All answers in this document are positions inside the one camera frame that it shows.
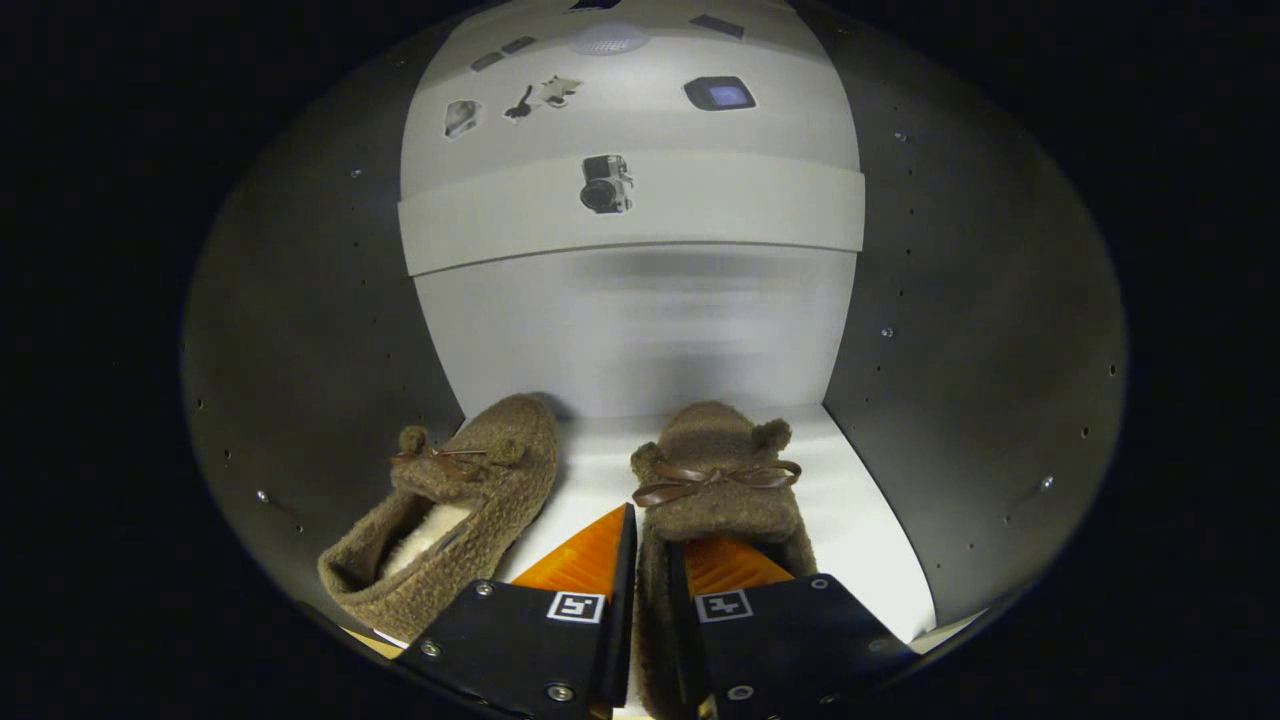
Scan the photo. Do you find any brown fuzzy shoe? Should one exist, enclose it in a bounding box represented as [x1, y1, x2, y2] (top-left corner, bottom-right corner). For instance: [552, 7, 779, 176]
[630, 400, 821, 719]
[318, 393, 561, 646]

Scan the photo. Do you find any dark grey shoe cabinet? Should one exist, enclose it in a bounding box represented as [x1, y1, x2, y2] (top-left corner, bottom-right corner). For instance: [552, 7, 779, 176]
[180, 0, 1131, 661]

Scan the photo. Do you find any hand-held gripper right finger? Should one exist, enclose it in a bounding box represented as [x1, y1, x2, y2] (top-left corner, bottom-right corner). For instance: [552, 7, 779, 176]
[668, 535, 916, 719]

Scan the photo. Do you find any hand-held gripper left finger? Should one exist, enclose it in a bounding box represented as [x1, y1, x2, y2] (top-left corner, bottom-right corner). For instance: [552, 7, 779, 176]
[397, 503, 639, 719]

